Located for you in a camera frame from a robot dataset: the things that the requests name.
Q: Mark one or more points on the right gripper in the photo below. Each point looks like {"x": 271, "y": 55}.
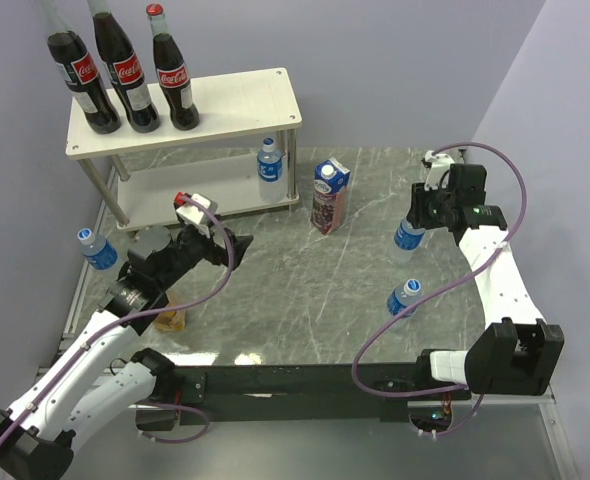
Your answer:
{"x": 417, "y": 216}

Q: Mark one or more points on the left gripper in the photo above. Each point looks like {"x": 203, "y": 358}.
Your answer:
{"x": 216, "y": 253}

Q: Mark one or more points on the water bottle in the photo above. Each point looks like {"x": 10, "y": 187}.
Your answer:
{"x": 404, "y": 295}
{"x": 405, "y": 241}
{"x": 98, "y": 251}
{"x": 270, "y": 170}

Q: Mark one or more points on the cola bottle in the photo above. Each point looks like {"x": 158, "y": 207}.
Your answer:
{"x": 171, "y": 71}
{"x": 124, "y": 68}
{"x": 78, "y": 69}

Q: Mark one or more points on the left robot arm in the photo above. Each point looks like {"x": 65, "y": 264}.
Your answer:
{"x": 41, "y": 431}

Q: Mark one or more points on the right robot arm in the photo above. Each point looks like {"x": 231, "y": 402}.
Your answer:
{"x": 518, "y": 350}

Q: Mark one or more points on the white two-tier shelf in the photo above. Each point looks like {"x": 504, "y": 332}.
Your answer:
{"x": 235, "y": 105}

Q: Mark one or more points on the grape juice carton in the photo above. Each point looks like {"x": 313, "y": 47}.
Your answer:
{"x": 330, "y": 186}

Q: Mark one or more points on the orange juice carton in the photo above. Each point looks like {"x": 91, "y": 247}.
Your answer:
{"x": 172, "y": 321}

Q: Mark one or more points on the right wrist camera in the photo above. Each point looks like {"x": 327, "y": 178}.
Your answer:
{"x": 438, "y": 165}

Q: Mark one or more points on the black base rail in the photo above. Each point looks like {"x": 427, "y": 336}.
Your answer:
{"x": 236, "y": 393}

